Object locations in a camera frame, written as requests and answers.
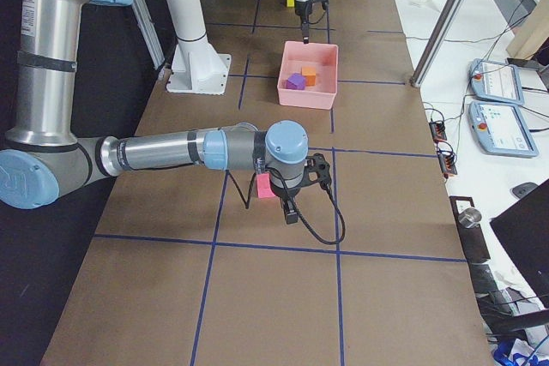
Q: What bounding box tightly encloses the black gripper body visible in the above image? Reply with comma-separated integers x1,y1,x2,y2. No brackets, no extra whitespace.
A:
294,0,313,19
269,171,311,201

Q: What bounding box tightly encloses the red foam block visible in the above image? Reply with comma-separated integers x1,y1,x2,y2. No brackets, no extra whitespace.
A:
256,172,275,199

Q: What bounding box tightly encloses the orange foam block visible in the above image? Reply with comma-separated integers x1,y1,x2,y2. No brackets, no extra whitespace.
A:
301,66,317,87

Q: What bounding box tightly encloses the purple foam block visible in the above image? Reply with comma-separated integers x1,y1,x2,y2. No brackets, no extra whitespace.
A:
285,73,306,90

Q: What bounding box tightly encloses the pink plastic bin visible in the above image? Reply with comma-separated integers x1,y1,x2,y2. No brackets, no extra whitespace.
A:
277,41,339,110

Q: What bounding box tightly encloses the black orange connector box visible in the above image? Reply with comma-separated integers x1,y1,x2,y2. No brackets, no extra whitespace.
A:
429,120,447,142
437,149,457,178

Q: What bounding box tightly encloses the silver metal cylinder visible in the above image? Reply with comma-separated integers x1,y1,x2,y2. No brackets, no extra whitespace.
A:
457,207,482,229

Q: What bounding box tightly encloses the black box with label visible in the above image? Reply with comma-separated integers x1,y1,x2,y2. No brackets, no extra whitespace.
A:
449,195,491,265

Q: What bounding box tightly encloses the upper teach pendant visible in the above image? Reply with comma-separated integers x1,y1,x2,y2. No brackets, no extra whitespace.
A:
469,58,524,105

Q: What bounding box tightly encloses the teach pendant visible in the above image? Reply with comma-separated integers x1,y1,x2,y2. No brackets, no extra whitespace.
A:
469,58,524,105
468,100,539,159

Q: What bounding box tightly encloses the lower teach pendant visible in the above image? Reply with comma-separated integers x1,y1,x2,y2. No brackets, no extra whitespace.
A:
468,100,539,159

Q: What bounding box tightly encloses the black computer mouse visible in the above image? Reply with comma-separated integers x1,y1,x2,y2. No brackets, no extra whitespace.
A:
510,182,539,199

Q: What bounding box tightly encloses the black monitor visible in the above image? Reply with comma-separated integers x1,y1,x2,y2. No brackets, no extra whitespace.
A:
490,181,548,303

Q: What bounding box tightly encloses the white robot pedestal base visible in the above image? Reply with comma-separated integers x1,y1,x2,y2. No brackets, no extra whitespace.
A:
166,0,232,95

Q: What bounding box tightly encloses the aluminium frame post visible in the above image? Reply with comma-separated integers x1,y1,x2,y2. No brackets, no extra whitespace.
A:
410,0,464,88

